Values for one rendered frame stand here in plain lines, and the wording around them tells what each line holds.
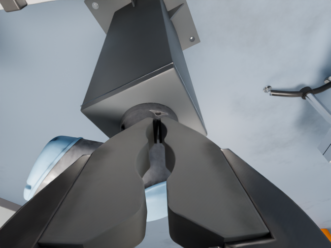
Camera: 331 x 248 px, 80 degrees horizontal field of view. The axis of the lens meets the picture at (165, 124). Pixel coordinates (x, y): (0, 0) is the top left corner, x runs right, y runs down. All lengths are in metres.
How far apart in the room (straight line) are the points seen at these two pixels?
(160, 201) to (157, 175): 0.04
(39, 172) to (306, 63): 1.61
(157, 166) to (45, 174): 0.18
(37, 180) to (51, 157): 0.04
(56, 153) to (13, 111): 1.47
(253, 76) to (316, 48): 0.40
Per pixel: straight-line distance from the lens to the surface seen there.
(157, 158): 0.39
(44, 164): 0.35
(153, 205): 0.37
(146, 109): 0.46
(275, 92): 1.61
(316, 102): 1.60
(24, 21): 1.38
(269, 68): 1.56
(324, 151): 1.58
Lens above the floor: 1.16
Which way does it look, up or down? 45 degrees down
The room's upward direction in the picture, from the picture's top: 174 degrees clockwise
